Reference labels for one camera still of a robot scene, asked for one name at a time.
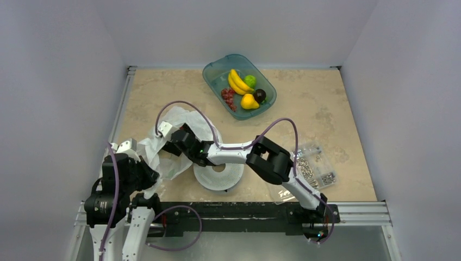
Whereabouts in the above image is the white plastic bag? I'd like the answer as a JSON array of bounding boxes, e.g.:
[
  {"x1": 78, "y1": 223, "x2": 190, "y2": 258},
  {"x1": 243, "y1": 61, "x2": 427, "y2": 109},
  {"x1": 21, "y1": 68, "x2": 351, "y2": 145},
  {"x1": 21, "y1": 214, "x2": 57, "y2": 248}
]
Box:
[{"x1": 136, "y1": 106, "x2": 222, "y2": 189}]

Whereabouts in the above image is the red fake grape bunch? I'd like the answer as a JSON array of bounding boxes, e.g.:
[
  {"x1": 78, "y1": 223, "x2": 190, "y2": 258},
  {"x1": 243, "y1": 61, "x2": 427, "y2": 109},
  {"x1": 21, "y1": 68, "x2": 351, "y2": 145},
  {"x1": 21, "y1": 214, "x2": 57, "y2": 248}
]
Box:
[{"x1": 221, "y1": 89, "x2": 236, "y2": 112}]

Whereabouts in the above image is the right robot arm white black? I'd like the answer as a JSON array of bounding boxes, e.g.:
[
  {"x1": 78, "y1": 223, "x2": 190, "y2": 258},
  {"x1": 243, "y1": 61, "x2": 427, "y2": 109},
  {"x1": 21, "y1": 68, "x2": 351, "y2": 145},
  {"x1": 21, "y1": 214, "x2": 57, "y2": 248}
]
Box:
[{"x1": 157, "y1": 121, "x2": 327, "y2": 221}]

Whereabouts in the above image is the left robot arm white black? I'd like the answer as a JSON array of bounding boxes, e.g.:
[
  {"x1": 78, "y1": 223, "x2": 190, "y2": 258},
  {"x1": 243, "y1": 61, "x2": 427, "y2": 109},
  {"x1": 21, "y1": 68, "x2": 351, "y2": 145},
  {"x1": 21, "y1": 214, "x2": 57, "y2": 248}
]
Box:
[{"x1": 84, "y1": 153, "x2": 162, "y2": 260}]

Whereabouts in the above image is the yellow fake pear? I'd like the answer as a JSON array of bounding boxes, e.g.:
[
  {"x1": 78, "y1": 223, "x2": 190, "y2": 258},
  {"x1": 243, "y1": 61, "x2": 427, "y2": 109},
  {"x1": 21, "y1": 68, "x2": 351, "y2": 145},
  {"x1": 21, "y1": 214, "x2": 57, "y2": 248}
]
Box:
[{"x1": 240, "y1": 94, "x2": 260, "y2": 110}]

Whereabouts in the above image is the yellow fake banana bunch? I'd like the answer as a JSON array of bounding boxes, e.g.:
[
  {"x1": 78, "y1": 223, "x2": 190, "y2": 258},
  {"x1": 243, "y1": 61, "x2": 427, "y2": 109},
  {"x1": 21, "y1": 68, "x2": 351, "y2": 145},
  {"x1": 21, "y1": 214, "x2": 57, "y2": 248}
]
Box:
[{"x1": 228, "y1": 69, "x2": 254, "y2": 95}]

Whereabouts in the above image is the dark purple fake plum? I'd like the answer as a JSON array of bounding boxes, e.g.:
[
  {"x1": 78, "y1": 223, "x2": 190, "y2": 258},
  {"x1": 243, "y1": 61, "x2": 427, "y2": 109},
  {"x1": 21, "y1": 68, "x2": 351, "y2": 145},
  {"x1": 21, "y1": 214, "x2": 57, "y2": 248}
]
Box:
[{"x1": 253, "y1": 89, "x2": 266, "y2": 104}]

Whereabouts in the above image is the green fake lime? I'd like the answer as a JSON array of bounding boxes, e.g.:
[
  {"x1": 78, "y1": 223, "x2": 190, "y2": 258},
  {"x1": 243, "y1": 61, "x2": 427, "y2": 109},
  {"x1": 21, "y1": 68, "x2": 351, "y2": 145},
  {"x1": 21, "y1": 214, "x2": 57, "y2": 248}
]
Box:
[{"x1": 244, "y1": 74, "x2": 257, "y2": 89}]

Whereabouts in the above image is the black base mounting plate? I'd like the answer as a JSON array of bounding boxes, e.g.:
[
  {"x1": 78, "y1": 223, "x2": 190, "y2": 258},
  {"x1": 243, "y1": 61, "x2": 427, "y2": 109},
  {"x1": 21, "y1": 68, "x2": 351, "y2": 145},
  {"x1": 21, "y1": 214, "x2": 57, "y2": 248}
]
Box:
[{"x1": 147, "y1": 202, "x2": 341, "y2": 239}]

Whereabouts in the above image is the teal plastic tray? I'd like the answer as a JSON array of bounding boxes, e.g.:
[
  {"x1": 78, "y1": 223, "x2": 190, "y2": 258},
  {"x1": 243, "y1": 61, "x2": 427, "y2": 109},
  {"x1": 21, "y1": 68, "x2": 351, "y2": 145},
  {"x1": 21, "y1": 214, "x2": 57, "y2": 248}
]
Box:
[{"x1": 202, "y1": 54, "x2": 277, "y2": 120}]

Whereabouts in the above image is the clear plastic screw box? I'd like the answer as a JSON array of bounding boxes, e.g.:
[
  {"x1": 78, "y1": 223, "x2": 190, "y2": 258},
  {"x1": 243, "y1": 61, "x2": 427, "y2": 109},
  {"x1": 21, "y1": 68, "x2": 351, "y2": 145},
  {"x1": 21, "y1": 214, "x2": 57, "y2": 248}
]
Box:
[{"x1": 266, "y1": 142, "x2": 338, "y2": 204}]

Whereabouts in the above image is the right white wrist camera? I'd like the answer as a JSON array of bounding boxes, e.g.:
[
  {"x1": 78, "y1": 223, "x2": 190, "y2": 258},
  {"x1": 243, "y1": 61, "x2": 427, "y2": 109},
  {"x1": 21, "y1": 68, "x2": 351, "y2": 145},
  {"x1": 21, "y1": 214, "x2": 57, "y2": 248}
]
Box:
[{"x1": 155, "y1": 121, "x2": 179, "y2": 140}]

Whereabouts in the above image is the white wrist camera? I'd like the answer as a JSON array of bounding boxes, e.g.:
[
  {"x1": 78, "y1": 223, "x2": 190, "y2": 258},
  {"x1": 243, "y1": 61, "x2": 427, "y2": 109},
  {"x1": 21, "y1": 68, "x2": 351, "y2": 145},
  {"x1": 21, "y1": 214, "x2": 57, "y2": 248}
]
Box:
[
  {"x1": 109, "y1": 138, "x2": 141, "y2": 161},
  {"x1": 155, "y1": 121, "x2": 179, "y2": 140}
]

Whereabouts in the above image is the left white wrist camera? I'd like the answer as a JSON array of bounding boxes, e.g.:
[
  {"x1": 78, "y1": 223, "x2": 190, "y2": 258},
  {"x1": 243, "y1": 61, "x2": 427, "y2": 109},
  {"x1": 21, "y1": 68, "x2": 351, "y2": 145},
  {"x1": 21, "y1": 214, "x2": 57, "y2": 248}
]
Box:
[{"x1": 109, "y1": 138, "x2": 141, "y2": 161}]

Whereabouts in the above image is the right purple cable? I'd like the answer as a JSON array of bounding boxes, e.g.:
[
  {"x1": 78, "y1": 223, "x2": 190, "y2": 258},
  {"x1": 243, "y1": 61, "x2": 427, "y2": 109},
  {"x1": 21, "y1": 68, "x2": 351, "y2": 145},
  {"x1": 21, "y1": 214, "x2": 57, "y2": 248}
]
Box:
[{"x1": 154, "y1": 101, "x2": 335, "y2": 246}]

